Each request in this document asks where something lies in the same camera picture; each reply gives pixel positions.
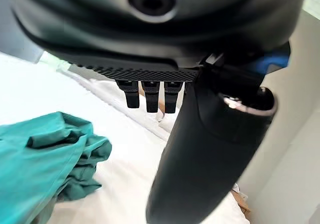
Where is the wooden bedside furniture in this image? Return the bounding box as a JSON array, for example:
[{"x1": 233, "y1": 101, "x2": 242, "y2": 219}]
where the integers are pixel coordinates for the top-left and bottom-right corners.
[{"x1": 230, "y1": 183, "x2": 252, "y2": 215}]

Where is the teal green garment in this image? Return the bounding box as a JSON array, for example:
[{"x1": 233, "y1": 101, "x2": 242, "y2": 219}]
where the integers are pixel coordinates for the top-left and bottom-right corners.
[{"x1": 0, "y1": 111, "x2": 113, "y2": 224}]

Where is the bed with white sheet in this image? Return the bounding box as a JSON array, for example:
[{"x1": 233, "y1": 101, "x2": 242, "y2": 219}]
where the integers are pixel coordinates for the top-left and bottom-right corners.
[{"x1": 0, "y1": 51, "x2": 250, "y2": 224}]

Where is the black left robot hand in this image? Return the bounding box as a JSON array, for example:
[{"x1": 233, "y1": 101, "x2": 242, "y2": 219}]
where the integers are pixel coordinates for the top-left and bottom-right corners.
[{"x1": 9, "y1": 0, "x2": 309, "y2": 224}]

